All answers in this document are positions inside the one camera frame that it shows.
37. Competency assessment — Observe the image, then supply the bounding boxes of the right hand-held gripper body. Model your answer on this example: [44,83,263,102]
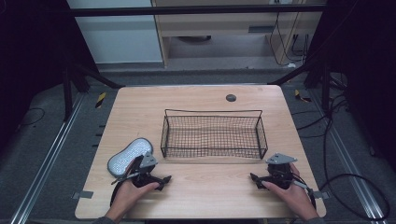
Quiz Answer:
[264,152,299,190]

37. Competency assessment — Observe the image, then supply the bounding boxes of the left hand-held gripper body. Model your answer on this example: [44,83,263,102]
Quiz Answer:
[128,151,159,189]

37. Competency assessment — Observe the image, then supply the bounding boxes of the black wire mesh basket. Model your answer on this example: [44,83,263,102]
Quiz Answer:
[160,108,269,161]

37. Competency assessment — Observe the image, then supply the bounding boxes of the person's right hand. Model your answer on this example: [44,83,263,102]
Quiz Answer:
[261,162,320,221]

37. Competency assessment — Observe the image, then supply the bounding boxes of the person's left hand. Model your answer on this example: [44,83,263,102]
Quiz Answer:
[106,179,161,223]

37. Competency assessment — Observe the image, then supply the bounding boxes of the yellow black striped tape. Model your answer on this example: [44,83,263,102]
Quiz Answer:
[94,91,107,109]
[293,89,313,104]

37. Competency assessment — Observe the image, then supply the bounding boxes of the black metal stand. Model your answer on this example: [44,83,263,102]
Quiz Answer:
[268,54,332,114]
[61,54,126,123]

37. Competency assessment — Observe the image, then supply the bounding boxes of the white cabinet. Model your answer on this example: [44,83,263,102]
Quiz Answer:
[66,0,164,65]

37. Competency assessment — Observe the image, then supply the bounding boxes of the dark curtain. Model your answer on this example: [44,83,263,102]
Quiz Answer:
[0,0,101,147]
[306,0,396,172]

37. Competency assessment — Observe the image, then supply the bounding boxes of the light wooden desk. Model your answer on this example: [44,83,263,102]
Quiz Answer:
[151,0,326,68]

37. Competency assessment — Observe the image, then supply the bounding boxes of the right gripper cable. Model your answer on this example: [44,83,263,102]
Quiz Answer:
[290,174,318,213]

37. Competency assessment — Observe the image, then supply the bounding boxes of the grey table bracket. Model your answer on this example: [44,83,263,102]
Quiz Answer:
[71,190,94,201]
[312,190,331,201]

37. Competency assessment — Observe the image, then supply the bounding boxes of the black floor cable loop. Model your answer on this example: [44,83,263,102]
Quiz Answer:
[290,92,391,222]

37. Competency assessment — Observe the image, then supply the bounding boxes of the aluminium floor rail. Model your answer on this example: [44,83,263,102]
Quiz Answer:
[309,91,389,224]
[8,92,86,224]

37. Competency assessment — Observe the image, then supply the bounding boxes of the thin black floor cable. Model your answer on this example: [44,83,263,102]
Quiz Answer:
[17,106,47,129]

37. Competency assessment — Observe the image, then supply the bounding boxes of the black cables under desk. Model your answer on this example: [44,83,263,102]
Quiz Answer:
[268,11,311,68]

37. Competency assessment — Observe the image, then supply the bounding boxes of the black horizontal frame bar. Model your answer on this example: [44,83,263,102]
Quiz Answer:
[66,4,327,18]

